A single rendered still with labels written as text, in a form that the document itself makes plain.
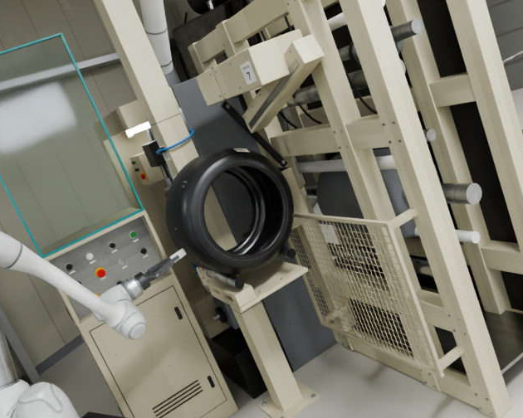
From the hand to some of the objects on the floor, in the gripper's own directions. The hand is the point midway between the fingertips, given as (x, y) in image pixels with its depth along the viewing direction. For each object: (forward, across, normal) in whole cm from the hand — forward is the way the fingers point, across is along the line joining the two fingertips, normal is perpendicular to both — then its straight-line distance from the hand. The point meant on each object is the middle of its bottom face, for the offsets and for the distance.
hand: (178, 255), depth 227 cm
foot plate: (+13, +31, +114) cm, 118 cm away
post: (+13, +31, +114) cm, 118 cm away
